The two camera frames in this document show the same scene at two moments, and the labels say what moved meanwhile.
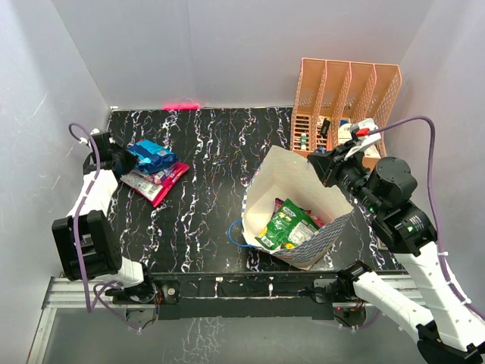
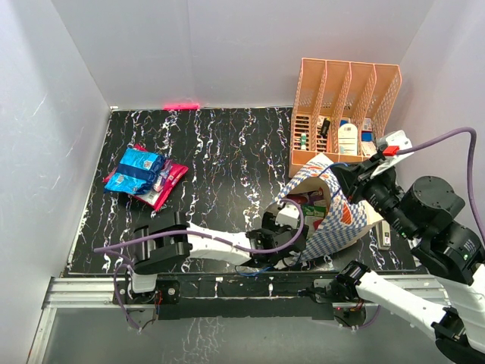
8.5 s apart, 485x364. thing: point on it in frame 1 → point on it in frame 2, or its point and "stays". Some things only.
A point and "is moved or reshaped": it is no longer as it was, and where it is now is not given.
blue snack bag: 151,156 → 136,171
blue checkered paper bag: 282,173 is moved or reshaped
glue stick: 303,142 stays
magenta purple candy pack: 156,177 → 163,176
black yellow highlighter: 325,127 stays
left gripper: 132,163 → 269,225
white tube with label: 344,133 stays
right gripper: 327,164 → 353,178
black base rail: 239,296 stays
